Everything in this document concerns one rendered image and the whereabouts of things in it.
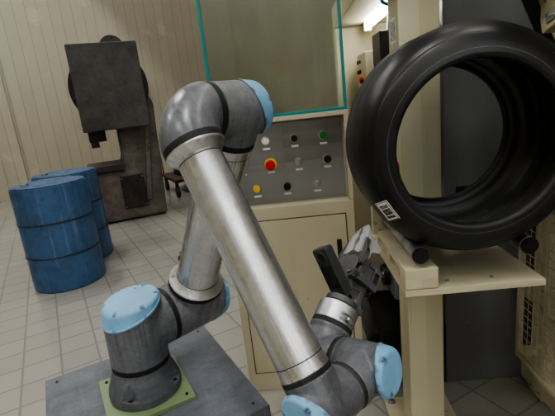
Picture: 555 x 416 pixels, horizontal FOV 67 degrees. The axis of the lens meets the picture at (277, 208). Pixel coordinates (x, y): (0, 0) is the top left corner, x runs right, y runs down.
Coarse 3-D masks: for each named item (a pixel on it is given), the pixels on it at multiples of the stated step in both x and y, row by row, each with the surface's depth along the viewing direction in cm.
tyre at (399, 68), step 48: (432, 48) 96; (480, 48) 95; (528, 48) 95; (384, 96) 100; (528, 96) 122; (384, 144) 101; (528, 144) 125; (384, 192) 105; (480, 192) 131; (528, 192) 120; (432, 240) 109; (480, 240) 107
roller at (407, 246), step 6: (384, 222) 143; (390, 228) 134; (396, 234) 126; (402, 234) 123; (402, 240) 120; (408, 240) 117; (402, 246) 121; (408, 246) 115; (414, 246) 112; (420, 246) 111; (408, 252) 114; (414, 252) 110; (420, 252) 110; (426, 252) 110; (414, 258) 111; (420, 258) 110; (426, 258) 110
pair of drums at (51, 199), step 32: (32, 192) 325; (64, 192) 336; (96, 192) 414; (32, 224) 332; (64, 224) 338; (96, 224) 413; (32, 256) 341; (64, 256) 341; (96, 256) 364; (64, 288) 346
